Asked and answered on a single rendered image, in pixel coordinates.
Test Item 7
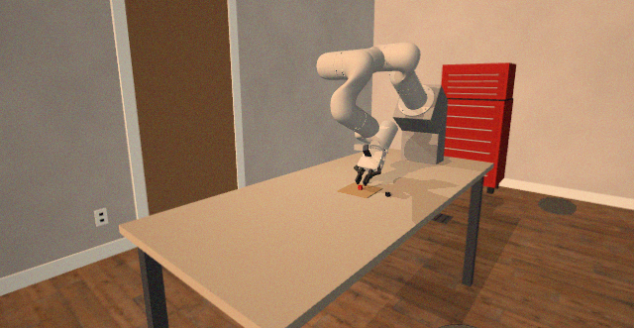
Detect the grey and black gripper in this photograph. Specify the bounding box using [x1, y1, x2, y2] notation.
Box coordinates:
[354, 147, 386, 186]

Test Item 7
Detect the tan square mat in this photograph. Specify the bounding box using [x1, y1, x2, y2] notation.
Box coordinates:
[337, 182, 382, 198]

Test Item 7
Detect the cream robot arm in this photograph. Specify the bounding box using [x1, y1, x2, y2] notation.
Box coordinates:
[317, 43, 435, 157]

